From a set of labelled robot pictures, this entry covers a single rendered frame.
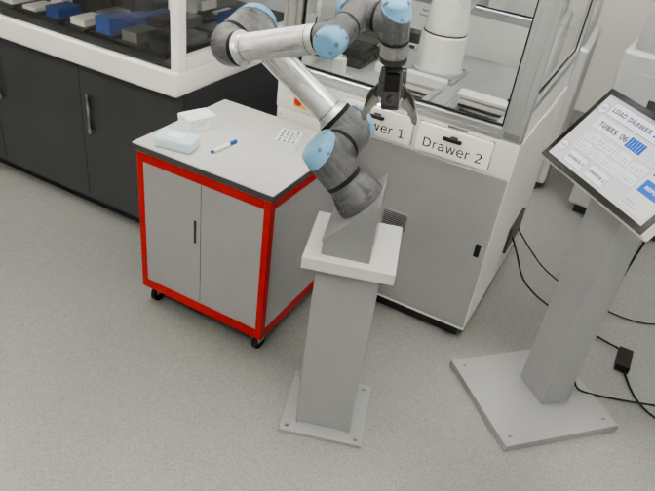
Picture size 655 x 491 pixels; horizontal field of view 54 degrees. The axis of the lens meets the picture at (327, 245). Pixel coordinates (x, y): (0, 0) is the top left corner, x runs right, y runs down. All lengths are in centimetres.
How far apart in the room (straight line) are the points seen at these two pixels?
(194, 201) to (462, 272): 112
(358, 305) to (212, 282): 76
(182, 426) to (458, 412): 104
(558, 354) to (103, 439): 165
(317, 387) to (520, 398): 86
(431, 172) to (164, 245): 110
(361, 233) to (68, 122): 195
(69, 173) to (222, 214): 138
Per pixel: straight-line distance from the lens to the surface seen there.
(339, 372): 223
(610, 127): 233
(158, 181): 254
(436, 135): 251
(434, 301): 286
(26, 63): 354
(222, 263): 251
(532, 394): 276
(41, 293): 305
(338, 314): 207
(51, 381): 264
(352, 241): 189
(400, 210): 271
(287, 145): 250
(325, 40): 161
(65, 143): 353
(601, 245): 234
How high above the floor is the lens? 185
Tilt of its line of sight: 34 degrees down
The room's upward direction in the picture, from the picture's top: 8 degrees clockwise
